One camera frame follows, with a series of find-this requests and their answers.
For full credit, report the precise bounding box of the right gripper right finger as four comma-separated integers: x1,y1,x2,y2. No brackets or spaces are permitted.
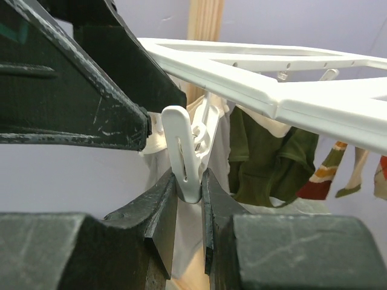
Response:
201,170,386,289

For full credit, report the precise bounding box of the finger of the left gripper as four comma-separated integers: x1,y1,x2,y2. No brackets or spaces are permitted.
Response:
48,0,186,112
1,1,150,151

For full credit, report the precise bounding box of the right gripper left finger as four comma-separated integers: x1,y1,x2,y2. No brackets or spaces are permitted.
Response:
1,172,178,289

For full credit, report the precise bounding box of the white plastic clip hanger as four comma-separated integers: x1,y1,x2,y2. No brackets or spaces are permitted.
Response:
135,37,387,204

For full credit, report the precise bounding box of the grey hanging underwear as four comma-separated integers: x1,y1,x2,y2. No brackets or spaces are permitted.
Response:
141,97,230,279

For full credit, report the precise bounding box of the olive green hanging underwear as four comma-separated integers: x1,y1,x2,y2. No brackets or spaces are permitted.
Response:
229,108,319,208

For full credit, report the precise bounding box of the striped hanging sock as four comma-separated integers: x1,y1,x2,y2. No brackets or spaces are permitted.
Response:
296,141,371,201

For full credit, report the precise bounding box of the wooden clothes rack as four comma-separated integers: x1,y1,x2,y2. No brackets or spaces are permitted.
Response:
166,1,224,289

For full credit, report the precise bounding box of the orange patterned hanging sock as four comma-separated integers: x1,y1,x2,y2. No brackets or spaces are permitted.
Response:
374,156,387,200

